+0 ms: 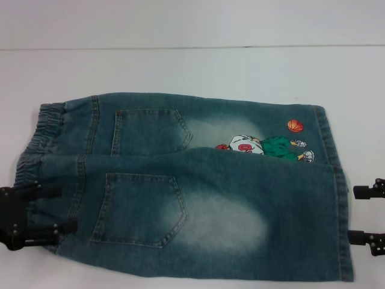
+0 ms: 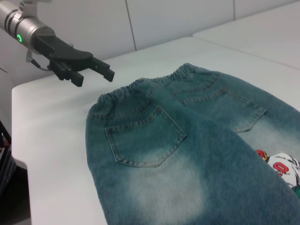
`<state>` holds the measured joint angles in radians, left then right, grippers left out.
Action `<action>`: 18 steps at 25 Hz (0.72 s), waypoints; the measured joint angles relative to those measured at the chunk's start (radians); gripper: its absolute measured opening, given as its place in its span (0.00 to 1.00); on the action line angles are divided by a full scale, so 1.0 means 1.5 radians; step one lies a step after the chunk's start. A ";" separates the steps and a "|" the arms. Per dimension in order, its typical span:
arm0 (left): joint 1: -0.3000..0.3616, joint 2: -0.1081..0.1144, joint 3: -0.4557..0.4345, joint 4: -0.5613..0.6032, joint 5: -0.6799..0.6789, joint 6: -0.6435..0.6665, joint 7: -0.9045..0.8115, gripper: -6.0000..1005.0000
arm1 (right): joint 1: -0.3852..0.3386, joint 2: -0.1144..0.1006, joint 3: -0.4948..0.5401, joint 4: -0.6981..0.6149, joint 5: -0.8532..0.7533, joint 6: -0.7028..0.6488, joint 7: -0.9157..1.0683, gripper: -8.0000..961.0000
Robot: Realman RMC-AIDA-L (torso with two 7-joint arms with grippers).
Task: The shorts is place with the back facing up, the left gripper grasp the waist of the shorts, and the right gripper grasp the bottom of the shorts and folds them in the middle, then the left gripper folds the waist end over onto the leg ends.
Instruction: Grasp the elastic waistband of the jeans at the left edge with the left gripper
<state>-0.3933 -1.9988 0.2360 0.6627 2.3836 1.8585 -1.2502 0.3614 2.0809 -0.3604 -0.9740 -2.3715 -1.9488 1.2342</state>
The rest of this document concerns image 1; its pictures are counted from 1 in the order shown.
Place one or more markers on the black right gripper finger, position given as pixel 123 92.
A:
pixel 371 190
pixel 368 241

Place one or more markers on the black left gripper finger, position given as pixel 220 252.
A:
pixel 18 194
pixel 33 236

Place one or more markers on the blue denim cartoon-print shorts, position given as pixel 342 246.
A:
pixel 210 195

